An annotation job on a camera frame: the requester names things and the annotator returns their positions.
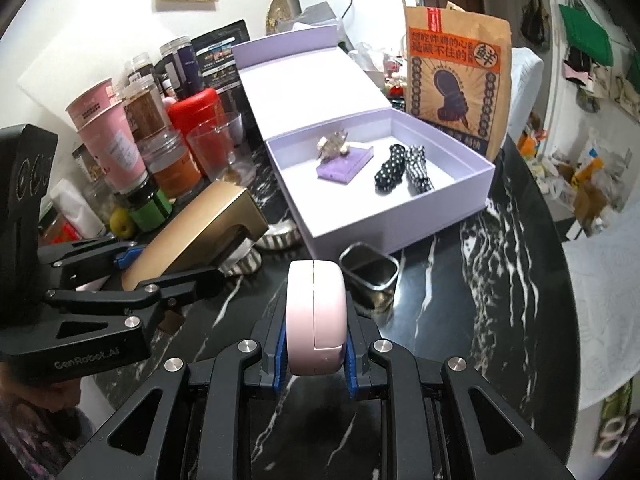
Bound red packet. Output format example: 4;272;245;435
40;210;101;247

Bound pink compact case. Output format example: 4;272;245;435
286;259;348;377

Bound orange jar with plastic lid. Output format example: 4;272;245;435
137;129;203;198

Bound lavender gift box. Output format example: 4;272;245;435
232;24;497;261

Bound clear drinking glass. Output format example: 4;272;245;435
186;112;253;186

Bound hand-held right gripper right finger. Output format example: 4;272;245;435
342;305;576;480

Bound gold rectangular case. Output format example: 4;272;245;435
122;180;271;291

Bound pile of bags and boxes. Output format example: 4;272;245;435
517;125;626;241

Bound yellow fruit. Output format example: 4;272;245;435
110;208;136;237

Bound black hanging bag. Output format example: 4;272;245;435
520;0;551;46

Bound clear-capped brown spice jar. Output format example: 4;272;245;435
122;80;171;133

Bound black white checked hair tie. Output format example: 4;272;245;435
404;145;435;193

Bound woven basket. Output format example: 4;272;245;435
265;0;301;36

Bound black display box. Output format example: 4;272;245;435
191;20;251;93

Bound pink tube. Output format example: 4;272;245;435
66;77;148;193

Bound small purple box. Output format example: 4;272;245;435
316;144;375;183

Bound beige wavy hair claw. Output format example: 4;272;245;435
220;222;301;276

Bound green tote bag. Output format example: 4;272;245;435
557;4;613;66

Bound printed brown paper bag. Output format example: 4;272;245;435
404;2;513;161

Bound purple bottle with clear cap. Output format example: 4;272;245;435
160;37;203;101

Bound white refrigerator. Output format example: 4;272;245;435
296;0;416;53

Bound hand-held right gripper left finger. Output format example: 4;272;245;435
57;310;291;480

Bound green jar with black lid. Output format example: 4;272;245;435
125;180;173;231

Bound light blue cloth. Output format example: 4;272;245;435
562;205;640;411

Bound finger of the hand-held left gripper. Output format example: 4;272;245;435
37;237;142;286
44;266;227;332

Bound clear plastic wrappers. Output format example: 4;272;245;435
350;42;407;97

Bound flower brooch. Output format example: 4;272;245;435
315;130;351;163

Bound red canister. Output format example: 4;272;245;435
167;87;223;171

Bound white tissue pack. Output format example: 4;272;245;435
50;179;106;238

